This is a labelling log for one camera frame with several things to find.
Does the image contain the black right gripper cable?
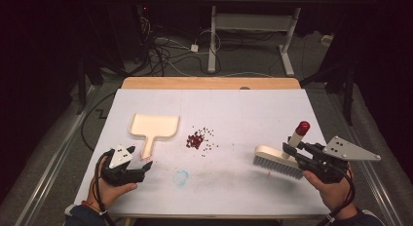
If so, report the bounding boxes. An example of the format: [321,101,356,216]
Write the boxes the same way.
[325,166,357,224]

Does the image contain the person's right hand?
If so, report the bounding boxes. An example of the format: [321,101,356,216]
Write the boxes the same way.
[302,169,357,214]

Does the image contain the black metal stand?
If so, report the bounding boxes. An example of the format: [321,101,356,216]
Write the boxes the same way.
[75,54,98,116]
[299,54,357,127]

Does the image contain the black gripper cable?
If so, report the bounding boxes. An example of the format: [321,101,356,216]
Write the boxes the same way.
[92,152,116,226]
[325,166,357,224]

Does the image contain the person's left hand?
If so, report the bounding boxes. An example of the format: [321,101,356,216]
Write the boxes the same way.
[87,173,138,211]

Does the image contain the pile of red beans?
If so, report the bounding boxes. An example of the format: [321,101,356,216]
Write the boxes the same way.
[185,130,206,151]

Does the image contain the wooden table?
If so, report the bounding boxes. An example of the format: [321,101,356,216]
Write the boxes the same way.
[121,76,302,91]

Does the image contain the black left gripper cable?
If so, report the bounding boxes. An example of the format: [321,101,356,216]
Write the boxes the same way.
[92,152,116,226]

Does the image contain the white metal desk frame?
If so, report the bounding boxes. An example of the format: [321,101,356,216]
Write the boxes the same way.
[194,0,346,78]

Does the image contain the green mung beans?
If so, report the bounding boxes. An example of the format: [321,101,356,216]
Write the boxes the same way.
[191,126,219,158]

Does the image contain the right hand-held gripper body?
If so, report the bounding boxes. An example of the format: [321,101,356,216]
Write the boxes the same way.
[295,135,382,185]

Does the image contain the tangle of floor cables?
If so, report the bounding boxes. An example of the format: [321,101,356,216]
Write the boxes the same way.
[130,15,228,78]

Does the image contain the cream plastic dustpan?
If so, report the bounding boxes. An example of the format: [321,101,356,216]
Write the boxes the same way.
[129,113,180,161]

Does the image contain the white brush with red-capped handle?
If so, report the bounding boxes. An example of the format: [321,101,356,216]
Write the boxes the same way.
[252,120,311,181]

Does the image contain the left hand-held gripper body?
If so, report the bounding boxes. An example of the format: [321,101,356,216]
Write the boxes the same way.
[100,144,145,187]

